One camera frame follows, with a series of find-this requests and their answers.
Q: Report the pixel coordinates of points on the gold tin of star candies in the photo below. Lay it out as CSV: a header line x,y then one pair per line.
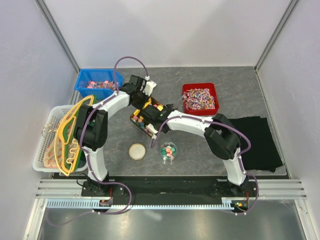
x,y
140,120

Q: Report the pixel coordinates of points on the round wooden jar lid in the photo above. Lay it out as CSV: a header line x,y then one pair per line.
x,y
137,151

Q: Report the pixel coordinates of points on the blue plastic bin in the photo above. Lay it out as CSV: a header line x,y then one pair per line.
x,y
97,82

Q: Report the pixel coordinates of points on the clear plastic scoop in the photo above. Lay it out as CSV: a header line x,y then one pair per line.
x,y
180,101

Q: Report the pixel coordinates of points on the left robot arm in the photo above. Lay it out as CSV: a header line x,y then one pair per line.
x,y
91,127

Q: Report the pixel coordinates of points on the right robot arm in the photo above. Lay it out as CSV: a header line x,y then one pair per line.
x,y
224,140

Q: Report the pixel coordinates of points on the clear glass jar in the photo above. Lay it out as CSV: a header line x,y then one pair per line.
x,y
168,152

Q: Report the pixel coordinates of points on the red tray of lollipops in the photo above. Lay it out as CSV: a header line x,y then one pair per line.
x,y
201,99

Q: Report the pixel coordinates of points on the white plastic basket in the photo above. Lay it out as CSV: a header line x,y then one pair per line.
x,y
44,160

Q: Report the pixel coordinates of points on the black cloth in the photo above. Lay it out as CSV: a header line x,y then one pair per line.
x,y
263,154

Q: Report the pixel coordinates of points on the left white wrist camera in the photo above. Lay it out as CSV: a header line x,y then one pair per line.
x,y
149,87

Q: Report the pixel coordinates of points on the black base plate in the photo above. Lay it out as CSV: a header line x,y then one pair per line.
x,y
166,190

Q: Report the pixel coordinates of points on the yellow green wire hanger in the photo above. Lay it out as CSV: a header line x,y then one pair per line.
x,y
66,149

